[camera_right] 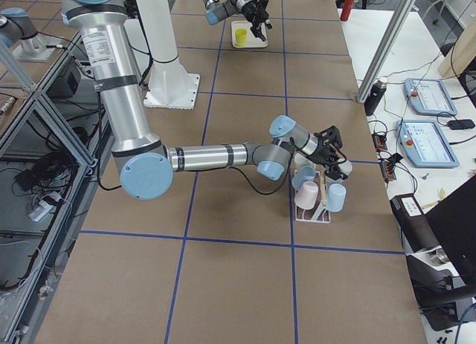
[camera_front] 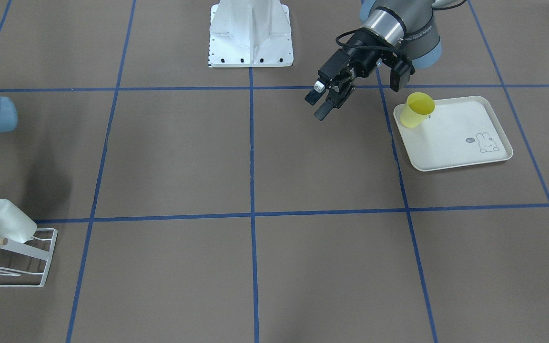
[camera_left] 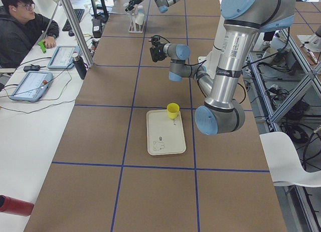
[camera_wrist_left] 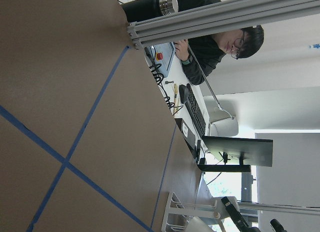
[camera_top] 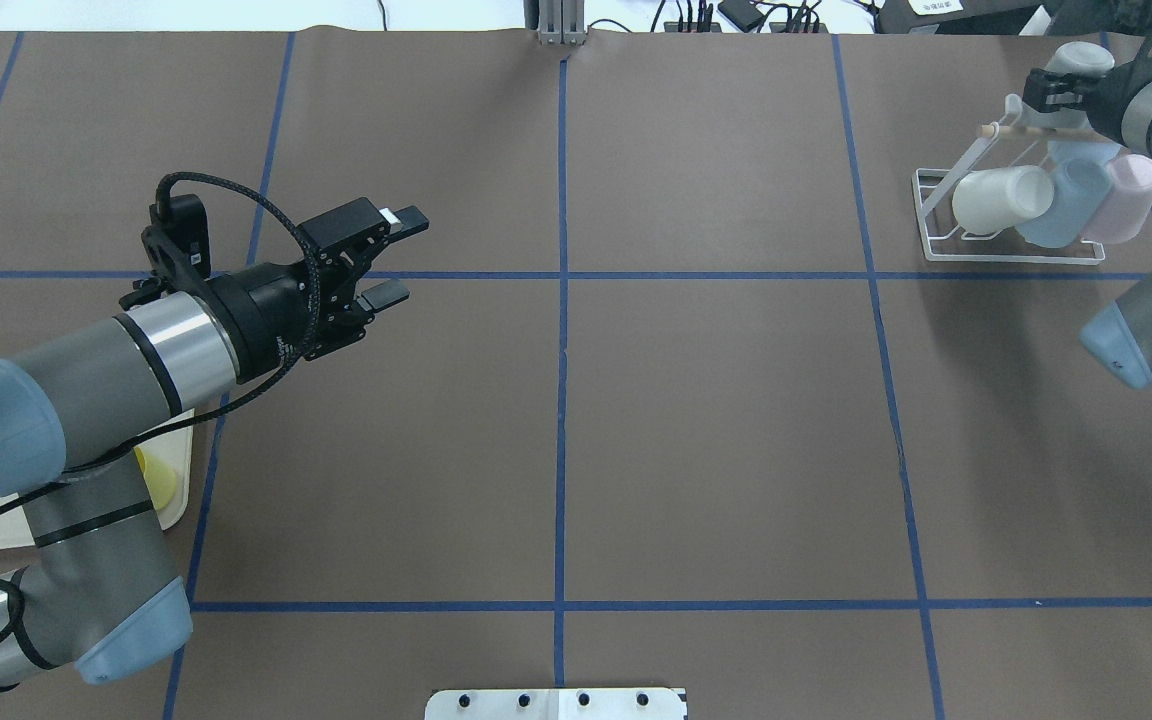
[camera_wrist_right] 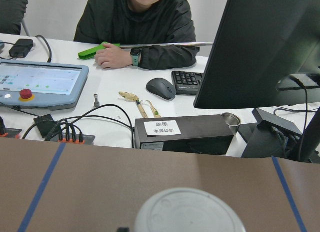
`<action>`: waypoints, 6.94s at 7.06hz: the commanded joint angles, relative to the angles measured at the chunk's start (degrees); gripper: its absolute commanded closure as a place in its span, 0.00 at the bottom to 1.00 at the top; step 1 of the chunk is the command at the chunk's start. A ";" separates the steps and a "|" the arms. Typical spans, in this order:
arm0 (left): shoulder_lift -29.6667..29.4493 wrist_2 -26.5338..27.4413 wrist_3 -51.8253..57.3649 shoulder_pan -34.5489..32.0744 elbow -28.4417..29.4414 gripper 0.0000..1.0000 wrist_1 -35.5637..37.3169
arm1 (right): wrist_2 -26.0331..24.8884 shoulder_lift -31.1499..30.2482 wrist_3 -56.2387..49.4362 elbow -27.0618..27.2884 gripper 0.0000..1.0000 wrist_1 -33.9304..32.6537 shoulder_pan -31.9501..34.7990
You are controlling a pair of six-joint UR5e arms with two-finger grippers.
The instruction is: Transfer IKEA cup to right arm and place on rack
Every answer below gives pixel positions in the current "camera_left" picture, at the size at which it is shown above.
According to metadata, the light blue cup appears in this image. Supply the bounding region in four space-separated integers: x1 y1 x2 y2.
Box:
135 13 145 26

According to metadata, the yellow cup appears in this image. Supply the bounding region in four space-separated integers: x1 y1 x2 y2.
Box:
167 103 180 119

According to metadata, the grey cup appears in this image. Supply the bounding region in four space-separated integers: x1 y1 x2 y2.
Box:
126 11 135 20

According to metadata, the cream cup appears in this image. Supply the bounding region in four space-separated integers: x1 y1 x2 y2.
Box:
137 5 144 13

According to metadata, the white cup rack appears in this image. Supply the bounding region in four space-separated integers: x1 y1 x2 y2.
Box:
128 19 145 33

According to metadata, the black monitor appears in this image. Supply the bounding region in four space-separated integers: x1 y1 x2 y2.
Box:
91 0 109 24

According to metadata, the black label box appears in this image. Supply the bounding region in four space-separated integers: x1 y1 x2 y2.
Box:
92 19 102 38

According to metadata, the black keyboard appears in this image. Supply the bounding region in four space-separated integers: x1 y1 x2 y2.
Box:
61 8 86 32

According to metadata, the black computer mouse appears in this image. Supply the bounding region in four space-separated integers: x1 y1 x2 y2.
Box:
68 30 75 37

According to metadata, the black thermos bottle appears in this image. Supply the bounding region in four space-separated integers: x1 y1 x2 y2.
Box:
72 52 87 80

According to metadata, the far teach pendant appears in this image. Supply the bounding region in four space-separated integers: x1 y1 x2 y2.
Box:
47 46 80 69

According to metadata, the teach pendant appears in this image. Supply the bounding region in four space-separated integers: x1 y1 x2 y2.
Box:
9 71 53 102
47 46 80 69

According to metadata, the seated person in black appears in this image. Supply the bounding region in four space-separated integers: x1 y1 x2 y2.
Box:
1 0 59 68

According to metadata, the near teach pendant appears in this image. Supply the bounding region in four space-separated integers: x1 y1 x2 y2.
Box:
9 71 53 102

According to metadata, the cream plastic tray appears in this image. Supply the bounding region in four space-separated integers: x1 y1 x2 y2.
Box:
146 110 186 156

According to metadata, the white chair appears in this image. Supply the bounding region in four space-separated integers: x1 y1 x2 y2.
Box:
260 132 320 187

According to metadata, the red water bottle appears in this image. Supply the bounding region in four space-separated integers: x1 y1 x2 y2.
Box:
1 195 34 216

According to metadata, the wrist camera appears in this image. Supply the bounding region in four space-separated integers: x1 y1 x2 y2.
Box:
149 35 167 63

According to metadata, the aluminium frame post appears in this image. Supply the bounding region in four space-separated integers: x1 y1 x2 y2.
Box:
60 0 94 68

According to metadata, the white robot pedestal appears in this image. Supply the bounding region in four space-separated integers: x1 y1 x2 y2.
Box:
198 48 221 71

